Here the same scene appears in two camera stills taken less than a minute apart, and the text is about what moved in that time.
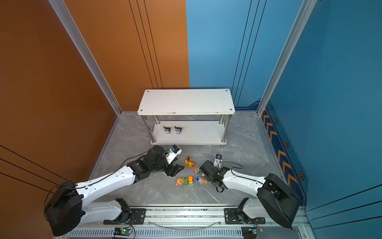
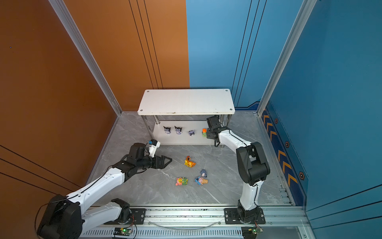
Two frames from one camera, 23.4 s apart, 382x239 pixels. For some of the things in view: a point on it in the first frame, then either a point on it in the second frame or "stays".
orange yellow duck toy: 189,163 stays
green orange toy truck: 190,181 to 204,132
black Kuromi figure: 178,130 stays
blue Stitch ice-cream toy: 200,180 stays
